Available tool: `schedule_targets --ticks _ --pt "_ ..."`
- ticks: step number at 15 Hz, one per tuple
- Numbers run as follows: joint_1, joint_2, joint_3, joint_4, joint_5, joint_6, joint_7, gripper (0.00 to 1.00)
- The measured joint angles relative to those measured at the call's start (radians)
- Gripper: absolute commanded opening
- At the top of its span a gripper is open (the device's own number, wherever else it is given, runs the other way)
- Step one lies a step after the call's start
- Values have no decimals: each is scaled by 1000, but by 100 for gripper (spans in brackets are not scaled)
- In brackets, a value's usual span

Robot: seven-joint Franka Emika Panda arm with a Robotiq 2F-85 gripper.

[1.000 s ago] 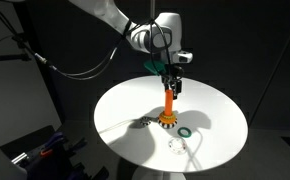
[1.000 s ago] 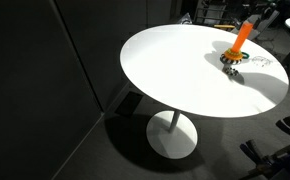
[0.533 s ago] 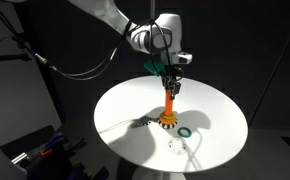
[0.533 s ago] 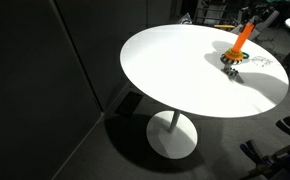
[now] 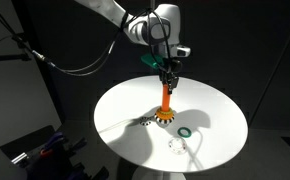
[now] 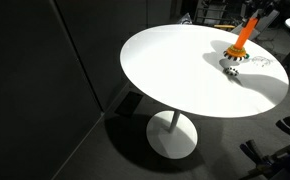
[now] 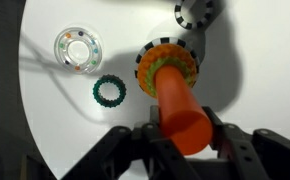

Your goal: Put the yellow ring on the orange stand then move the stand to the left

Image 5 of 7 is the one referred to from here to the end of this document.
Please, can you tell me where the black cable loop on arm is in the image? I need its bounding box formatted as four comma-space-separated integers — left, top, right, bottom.
119, 8, 173, 68

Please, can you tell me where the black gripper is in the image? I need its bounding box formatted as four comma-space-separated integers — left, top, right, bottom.
159, 58, 183, 95

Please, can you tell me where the green ring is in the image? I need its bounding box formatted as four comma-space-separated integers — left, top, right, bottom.
177, 127, 193, 138

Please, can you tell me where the white table pedestal base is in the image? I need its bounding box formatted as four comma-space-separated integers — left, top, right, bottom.
131, 166, 188, 180

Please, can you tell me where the purple clamp body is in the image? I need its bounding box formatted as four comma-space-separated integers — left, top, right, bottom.
42, 131, 67, 152

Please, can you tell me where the black handled clamp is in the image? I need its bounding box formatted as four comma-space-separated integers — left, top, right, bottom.
68, 136, 89, 155

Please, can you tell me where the black horizontal bar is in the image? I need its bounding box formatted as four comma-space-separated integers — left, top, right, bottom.
0, 54, 31, 63

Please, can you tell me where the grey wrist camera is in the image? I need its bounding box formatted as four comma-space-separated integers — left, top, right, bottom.
176, 45, 192, 58

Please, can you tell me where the large black white striped ring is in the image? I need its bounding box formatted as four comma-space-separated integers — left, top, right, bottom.
154, 113, 176, 129

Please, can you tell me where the small black white striped ring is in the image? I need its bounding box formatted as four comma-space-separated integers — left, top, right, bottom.
138, 116, 152, 127

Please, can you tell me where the black vertical pole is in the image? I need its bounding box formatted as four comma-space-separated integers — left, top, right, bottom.
11, 0, 66, 124

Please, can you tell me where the long black hanging cable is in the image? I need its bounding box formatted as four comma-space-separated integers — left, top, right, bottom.
0, 4, 129, 78

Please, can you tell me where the orange peg stand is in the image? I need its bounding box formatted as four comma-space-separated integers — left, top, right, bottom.
154, 83, 176, 123

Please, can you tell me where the teal camera mount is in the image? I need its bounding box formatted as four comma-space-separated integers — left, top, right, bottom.
140, 53, 164, 70

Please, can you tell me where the clear plastic ring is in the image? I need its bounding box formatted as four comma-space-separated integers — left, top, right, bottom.
167, 138, 188, 155

